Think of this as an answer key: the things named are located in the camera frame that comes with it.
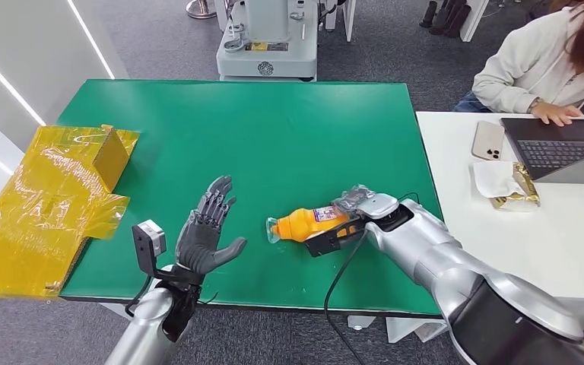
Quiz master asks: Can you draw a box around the chrome round stand base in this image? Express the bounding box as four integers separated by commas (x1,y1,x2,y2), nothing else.
186,0,217,20

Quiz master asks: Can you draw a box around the white furniture panel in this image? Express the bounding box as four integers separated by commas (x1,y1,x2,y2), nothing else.
324,0,357,43
459,0,490,43

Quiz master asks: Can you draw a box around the orange plastic bottle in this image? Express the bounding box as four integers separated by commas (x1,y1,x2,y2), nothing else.
265,204,361,246

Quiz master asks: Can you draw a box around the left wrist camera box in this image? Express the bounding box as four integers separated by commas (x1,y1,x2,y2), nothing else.
132,219,168,277

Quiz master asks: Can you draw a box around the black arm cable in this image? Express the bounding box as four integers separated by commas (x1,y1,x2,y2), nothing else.
322,229,370,365
124,274,152,319

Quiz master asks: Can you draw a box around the pale grey machine base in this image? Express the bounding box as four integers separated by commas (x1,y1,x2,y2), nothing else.
215,0,319,81

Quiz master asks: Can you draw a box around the white table foot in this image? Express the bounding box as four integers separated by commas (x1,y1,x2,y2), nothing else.
347,314,376,332
99,302,135,321
385,317,449,344

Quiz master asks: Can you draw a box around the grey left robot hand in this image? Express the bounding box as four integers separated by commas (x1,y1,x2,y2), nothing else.
175,175,248,275

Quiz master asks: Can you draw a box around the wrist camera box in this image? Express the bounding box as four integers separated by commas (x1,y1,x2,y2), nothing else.
132,219,168,277
303,220,369,259

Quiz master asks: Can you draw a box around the beige smartphone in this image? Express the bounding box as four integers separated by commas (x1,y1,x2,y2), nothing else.
471,119,506,162

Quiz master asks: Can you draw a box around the person's right hand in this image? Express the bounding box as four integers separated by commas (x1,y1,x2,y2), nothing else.
529,100,584,127

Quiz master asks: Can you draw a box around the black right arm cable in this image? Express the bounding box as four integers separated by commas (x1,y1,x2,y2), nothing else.
322,229,370,365

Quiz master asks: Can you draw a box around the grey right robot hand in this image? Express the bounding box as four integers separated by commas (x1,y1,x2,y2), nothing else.
332,185,402,221

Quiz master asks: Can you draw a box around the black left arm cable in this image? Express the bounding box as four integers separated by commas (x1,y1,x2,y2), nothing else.
124,274,152,319

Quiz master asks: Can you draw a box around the white paper napkin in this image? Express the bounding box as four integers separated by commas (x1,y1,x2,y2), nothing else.
472,160,525,199

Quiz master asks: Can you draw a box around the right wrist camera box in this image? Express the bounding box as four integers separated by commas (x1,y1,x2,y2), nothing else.
303,220,369,259

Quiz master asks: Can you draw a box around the yellow taped cardboard box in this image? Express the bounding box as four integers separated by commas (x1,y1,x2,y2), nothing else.
0,124,141,300

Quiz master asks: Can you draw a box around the dark grey laptop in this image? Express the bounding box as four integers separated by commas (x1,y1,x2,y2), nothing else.
500,116,584,185

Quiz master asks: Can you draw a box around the gold foil packet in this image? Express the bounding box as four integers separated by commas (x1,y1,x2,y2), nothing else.
490,162,541,213

